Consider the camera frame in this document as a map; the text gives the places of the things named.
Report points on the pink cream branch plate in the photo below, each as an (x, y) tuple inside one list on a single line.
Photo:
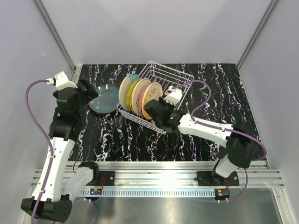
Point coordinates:
[(136, 92)]

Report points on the white wire dish rack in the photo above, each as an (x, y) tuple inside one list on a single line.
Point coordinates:
[(167, 77)]

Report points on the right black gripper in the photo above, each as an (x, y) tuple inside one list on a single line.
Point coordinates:
[(162, 101)]

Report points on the teal glazed floral plate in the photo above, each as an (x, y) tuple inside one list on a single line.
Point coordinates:
[(107, 100)]

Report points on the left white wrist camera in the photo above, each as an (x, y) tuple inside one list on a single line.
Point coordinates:
[(61, 81)]

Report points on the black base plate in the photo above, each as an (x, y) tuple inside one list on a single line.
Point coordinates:
[(205, 178), (104, 178)]

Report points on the black marble pattern mat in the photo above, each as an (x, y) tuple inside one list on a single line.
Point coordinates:
[(219, 98)]

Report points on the aluminium mounting rail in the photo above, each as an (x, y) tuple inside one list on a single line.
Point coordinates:
[(181, 174)]

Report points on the aluminium frame post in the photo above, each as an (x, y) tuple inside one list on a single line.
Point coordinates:
[(266, 16), (51, 27)]

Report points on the green polka dot plate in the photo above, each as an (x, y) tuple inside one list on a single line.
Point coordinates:
[(129, 92)]

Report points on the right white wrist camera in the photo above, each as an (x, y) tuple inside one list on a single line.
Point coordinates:
[(172, 96)]

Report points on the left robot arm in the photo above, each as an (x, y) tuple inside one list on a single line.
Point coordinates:
[(51, 200)]

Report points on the white slotted cable duct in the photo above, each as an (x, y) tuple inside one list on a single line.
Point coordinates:
[(194, 192)]

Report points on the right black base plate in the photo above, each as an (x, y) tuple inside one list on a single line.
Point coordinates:
[(205, 178)]

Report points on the blue cream branch plate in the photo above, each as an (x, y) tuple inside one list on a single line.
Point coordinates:
[(124, 87)]

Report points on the orange cream branch plate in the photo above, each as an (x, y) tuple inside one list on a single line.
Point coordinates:
[(153, 91)]

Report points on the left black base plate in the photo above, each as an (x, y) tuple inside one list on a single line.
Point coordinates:
[(104, 178)]

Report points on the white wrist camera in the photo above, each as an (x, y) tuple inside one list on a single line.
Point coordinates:
[(172, 96), (61, 81)]

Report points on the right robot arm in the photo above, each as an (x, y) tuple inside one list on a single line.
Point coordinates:
[(240, 147)]

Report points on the pink scalloped plate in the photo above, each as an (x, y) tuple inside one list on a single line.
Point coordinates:
[(144, 96)]

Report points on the right aluminium frame post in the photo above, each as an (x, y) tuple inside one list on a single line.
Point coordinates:
[(266, 16)]

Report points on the left aluminium frame post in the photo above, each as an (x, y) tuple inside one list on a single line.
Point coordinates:
[(51, 27)]

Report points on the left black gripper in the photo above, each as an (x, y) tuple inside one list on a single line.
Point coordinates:
[(89, 94)]

